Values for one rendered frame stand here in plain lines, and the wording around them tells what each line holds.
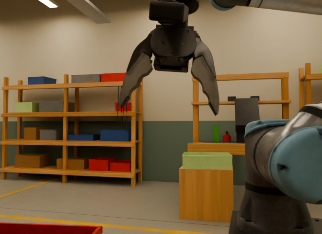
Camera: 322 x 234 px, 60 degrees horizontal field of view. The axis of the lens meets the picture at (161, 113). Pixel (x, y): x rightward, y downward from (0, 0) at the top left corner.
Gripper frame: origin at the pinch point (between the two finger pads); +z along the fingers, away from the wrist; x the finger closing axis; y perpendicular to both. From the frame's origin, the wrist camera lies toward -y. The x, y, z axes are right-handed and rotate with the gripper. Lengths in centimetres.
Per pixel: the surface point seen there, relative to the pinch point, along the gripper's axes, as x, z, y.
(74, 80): 232, -123, 492
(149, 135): 72, -28, 539
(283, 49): -175, -211, 481
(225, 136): -79, -37, 501
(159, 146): 49, -8, 538
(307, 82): -196, -133, 427
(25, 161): 331, 50, 533
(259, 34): -129, -239, 485
